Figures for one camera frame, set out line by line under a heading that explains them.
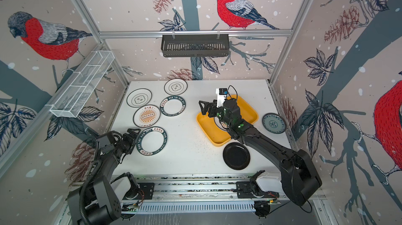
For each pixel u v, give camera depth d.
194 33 0.98
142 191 0.73
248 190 0.73
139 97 1.11
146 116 1.01
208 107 0.70
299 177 0.41
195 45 1.07
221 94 0.69
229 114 0.60
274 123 0.98
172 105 1.07
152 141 0.91
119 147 0.72
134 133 0.80
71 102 0.71
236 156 0.84
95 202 0.45
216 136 0.91
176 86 1.18
